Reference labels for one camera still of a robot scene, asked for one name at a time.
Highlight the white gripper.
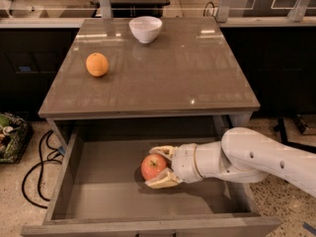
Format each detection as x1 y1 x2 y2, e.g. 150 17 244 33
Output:
145 143 198 189

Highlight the red apple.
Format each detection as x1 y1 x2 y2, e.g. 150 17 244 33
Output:
141 154 167 181

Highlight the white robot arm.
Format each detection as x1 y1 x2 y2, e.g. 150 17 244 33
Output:
146 127 316 197

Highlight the grey open drawer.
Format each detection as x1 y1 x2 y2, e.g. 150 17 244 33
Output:
21 116 281 237

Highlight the grey counter cabinet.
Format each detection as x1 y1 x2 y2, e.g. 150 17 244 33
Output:
39 17 260 144

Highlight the black stand leg with caster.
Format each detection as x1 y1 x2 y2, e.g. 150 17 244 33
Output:
274 117 316 155

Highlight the orange fruit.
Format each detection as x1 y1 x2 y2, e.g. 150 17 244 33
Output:
86 52 109 77

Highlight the white ceramic bowl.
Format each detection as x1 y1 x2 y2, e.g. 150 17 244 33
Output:
129 16 163 43

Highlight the dark basket with items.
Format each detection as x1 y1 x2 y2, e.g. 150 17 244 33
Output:
0 113 33 164

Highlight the dark background table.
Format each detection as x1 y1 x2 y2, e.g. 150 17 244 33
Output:
95 0 170 18

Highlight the black floor cable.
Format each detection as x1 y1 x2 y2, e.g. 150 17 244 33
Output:
21 129 64 210

